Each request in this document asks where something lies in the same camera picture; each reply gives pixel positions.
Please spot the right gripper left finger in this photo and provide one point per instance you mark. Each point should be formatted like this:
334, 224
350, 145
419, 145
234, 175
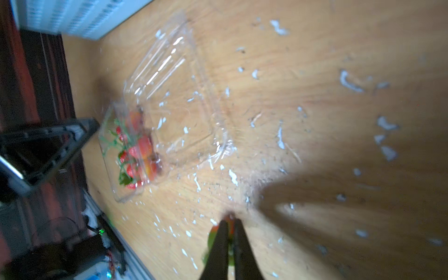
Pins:
217, 259

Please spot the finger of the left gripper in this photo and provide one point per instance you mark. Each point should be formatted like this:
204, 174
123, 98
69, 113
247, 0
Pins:
29, 161
77, 131

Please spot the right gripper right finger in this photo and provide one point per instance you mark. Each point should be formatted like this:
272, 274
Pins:
245, 264

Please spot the strawberries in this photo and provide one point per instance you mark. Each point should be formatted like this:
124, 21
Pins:
128, 150

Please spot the clear plastic clamshell container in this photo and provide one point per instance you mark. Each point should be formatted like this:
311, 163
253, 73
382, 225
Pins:
179, 107

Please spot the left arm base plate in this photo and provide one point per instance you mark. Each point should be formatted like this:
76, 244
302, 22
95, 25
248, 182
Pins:
66, 260

